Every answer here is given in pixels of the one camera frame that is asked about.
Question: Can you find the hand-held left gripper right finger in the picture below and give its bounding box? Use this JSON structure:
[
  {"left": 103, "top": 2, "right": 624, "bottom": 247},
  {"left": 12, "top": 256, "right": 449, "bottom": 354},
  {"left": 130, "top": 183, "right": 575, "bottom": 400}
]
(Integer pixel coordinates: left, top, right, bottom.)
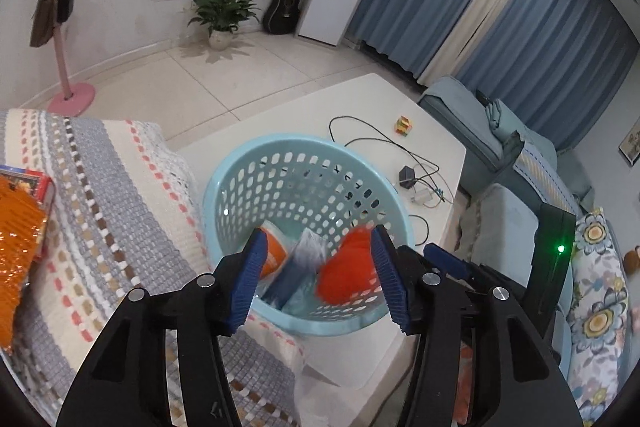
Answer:
[{"left": 369, "top": 224, "right": 583, "bottom": 427}]

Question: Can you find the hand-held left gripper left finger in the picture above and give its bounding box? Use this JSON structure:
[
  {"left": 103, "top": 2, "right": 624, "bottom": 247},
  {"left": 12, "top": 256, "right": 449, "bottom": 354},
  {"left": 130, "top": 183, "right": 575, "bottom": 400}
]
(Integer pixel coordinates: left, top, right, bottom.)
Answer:
[{"left": 55, "top": 228, "right": 271, "bottom": 427}]

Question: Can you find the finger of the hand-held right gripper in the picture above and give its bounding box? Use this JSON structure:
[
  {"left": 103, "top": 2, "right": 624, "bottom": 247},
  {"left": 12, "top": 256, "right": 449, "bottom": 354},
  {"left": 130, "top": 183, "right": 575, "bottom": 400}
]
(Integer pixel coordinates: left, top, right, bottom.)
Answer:
[{"left": 424, "top": 243, "right": 527, "bottom": 304}]

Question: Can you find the orange and white packet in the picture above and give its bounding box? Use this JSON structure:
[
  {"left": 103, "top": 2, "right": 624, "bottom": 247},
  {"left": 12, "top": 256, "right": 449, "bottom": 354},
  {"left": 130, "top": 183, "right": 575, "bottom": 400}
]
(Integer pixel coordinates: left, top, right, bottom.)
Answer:
[{"left": 257, "top": 223, "right": 290, "bottom": 280}]

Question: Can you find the red-orange snack packet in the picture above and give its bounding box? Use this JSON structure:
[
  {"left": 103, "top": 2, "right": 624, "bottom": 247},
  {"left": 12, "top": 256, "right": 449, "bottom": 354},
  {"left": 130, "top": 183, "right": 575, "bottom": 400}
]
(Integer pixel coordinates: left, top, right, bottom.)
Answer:
[{"left": 317, "top": 228, "right": 383, "bottom": 305}]

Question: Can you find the blue plastic packet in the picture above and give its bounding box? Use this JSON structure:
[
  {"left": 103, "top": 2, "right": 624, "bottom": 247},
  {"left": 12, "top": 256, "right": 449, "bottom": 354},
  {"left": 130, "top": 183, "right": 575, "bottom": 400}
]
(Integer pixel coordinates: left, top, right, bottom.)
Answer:
[{"left": 262, "top": 229, "right": 328, "bottom": 313}]

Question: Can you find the light blue plastic basket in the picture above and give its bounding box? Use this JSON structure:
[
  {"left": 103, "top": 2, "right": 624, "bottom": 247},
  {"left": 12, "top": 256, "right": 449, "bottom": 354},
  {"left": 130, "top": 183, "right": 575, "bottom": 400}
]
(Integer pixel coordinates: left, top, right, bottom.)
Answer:
[{"left": 202, "top": 133, "right": 413, "bottom": 337}]

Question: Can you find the orange snack bag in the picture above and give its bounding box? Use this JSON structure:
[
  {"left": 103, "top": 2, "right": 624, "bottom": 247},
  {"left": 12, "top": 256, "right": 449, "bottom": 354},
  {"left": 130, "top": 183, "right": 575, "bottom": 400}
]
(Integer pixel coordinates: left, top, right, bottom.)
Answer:
[{"left": 0, "top": 177, "right": 48, "bottom": 353}]

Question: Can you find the red printed box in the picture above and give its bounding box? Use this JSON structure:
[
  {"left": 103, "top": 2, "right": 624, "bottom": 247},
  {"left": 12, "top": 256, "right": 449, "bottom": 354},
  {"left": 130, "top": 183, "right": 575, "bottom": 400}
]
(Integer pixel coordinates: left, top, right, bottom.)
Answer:
[{"left": 0, "top": 164, "right": 56, "bottom": 220}]

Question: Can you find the black shoulder bag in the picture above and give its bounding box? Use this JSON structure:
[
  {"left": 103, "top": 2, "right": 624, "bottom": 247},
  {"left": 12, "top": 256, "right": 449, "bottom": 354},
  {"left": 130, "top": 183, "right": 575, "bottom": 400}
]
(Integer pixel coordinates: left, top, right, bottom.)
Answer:
[{"left": 56, "top": 0, "right": 81, "bottom": 24}]

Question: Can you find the floral pillow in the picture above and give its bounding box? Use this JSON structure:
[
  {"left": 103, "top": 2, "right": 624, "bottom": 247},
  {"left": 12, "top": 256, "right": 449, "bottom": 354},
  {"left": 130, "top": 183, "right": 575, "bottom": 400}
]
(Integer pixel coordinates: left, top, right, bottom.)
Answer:
[{"left": 565, "top": 207, "right": 632, "bottom": 413}]

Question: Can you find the crocheted sofa cover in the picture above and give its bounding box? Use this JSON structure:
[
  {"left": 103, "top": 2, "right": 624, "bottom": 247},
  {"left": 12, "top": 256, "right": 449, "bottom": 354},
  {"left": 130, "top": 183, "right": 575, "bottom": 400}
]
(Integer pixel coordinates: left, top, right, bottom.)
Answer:
[{"left": 515, "top": 139, "right": 581, "bottom": 208}]

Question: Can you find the black power adapter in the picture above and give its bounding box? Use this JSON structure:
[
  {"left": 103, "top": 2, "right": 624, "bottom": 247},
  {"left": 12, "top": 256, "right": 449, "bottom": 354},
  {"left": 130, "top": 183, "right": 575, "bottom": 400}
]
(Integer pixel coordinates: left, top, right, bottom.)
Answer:
[{"left": 398, "top": 165, "right": 420, "bottom": 190}]

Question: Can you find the light blue sofa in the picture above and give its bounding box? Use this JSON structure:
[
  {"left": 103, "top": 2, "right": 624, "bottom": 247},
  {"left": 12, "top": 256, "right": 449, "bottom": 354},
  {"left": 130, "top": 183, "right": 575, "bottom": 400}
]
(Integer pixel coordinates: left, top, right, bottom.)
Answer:
[{"left": 419, "top": 76, "right": 640, "bottom": 408}]

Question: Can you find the folded blue blanket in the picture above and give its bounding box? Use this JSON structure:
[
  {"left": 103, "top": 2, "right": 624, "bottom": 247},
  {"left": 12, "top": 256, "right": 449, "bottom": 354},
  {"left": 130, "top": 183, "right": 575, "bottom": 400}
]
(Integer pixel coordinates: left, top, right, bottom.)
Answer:
[{"left": 482, "top": 99, "right": 521, "bottom": 142}]

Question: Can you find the white plant pot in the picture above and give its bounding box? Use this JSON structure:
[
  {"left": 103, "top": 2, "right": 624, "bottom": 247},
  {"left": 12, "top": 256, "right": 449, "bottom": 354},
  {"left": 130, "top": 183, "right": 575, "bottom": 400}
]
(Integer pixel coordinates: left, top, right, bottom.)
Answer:
[{"left": 207, "top": 29, "right": 235, "bottom": 52}]

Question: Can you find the pink coat rack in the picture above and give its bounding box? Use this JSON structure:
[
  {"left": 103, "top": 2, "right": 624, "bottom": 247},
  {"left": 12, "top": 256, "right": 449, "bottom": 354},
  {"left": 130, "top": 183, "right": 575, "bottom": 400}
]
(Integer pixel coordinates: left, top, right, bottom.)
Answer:
[{"left": 47, "top": 0, "right": 96, "bottom": 115}]

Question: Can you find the beige curtain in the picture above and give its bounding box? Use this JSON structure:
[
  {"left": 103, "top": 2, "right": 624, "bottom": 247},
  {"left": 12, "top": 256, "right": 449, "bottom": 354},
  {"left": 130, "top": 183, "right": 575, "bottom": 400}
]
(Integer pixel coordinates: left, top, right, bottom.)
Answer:
[{"left": 417, "top": 0, "right": 546, "bottom": 85}]

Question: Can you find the black acoustic guitar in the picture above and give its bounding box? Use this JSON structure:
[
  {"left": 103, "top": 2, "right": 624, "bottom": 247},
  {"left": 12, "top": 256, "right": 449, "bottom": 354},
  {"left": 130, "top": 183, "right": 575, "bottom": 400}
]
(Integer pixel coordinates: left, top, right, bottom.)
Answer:
[{"left": 262, "top": 0, "right": 302, "bottom": 34}]

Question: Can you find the green potted plant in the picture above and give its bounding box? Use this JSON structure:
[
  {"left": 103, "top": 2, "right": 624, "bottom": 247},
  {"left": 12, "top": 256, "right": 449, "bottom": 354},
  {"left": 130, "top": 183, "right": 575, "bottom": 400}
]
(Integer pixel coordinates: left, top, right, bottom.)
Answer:
[{"left": 187, "top": 0, "right": 262, "bottom": 32}]

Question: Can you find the framed wall picture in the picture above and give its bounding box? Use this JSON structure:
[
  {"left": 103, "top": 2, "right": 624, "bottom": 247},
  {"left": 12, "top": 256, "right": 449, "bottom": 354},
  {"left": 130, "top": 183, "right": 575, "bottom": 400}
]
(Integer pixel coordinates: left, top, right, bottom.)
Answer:
[{"left": 618, "top": 117, "right": 640, "bottom": 165}]

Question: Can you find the black cable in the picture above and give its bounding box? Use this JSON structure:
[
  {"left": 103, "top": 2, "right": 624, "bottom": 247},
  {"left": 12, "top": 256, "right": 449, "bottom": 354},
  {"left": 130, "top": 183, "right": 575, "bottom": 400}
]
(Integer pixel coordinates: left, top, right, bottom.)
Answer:
[{"left": 329, "top": 116, "right": 442, "bottom": 253}]

